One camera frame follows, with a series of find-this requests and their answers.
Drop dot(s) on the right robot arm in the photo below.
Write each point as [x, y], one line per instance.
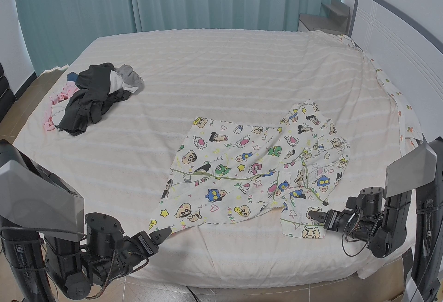
[408, 169]

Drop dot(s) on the bed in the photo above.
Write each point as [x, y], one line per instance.
[242, 68]

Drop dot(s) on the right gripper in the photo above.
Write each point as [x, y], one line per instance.
[335, 221]

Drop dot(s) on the grey bedside table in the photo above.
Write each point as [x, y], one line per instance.
[322, 22]

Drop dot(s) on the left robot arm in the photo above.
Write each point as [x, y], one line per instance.
[34, 196]

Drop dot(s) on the pile of clothes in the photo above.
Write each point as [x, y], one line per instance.
[93, 100]

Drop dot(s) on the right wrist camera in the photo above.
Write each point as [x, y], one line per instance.
[353, 204]

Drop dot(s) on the white printed pyjama top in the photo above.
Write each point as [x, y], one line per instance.
[235, 172]

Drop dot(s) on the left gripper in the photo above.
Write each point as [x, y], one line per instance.
[145, 243]

